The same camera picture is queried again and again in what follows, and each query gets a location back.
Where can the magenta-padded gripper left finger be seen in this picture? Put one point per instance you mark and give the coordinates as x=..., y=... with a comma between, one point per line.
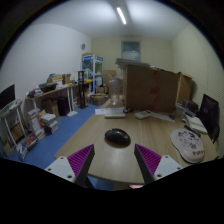
x=63, y=168

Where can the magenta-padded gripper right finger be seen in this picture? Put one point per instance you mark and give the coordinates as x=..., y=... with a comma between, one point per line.
x=165, y=166

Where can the black computer mouse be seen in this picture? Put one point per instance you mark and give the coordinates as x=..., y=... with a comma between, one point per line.
x=117, y=136

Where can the round white printed mouse pad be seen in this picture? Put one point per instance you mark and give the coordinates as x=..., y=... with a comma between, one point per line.
x=188, y=145

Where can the stack of books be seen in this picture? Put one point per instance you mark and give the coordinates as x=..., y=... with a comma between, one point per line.
x=49, y=123

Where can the white paper sheet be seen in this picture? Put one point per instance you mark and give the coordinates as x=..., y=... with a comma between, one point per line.
x=103, y=111
x=163, y=117

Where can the white book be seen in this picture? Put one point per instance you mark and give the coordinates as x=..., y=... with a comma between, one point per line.
x=196, y=124

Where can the white remote control with display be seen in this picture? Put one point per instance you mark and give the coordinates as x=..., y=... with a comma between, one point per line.
x=143, y=114

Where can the black waste bin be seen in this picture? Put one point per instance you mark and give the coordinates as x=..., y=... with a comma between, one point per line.
x=63, y=106

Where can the black key bunch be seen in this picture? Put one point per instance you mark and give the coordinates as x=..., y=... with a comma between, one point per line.
x=127, y=110

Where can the black office chair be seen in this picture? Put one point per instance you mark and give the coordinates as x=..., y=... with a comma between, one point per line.
x=209, y=115

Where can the long white remote control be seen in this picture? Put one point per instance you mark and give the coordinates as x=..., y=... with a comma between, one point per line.
x=115, y=115

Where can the long wooden side desk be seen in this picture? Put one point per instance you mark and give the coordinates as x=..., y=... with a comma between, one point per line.
x=50, y=92

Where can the white metal stand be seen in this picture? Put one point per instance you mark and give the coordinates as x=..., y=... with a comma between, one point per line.
x=10, y=111

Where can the large brown cardboard box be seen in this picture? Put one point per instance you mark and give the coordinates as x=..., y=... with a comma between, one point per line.
x=146, y=88

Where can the black-screen computer monitor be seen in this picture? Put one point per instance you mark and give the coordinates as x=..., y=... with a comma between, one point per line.
x=7, y=96

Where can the clear glass jar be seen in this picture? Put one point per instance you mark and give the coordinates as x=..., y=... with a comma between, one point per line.
x=115, y=90

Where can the glass-door display cabinet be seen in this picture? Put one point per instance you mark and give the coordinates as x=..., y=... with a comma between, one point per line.
x=91, y=68

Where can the door with window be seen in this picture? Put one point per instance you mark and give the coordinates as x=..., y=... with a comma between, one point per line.
x=130, y=50

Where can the ceiling tube light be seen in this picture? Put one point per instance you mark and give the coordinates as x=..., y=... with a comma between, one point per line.
x=121, y=15

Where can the round wall clock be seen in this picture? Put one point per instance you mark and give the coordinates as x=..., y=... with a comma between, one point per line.
x=83, y=46

